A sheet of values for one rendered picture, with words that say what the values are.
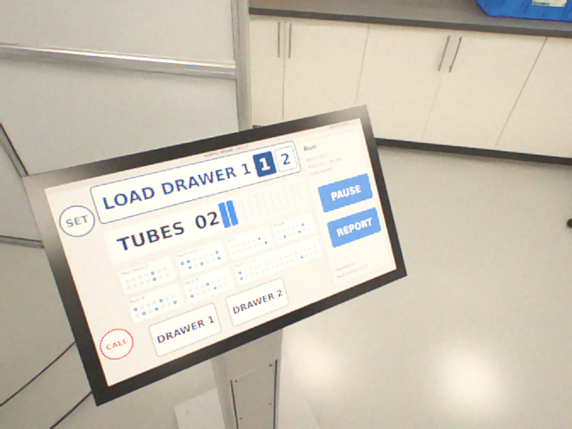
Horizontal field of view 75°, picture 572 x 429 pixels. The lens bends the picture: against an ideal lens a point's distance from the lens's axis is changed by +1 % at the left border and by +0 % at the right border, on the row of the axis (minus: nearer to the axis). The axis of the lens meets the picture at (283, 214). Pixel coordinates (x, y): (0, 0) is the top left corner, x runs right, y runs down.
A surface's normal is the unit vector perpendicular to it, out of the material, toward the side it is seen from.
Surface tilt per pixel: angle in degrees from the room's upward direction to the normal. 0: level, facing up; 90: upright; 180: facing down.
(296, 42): 90
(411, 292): 0
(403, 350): 0
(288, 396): 5
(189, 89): 90
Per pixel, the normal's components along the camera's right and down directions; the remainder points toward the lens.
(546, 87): -0.15, 0.66
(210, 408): -0.01, -0.79
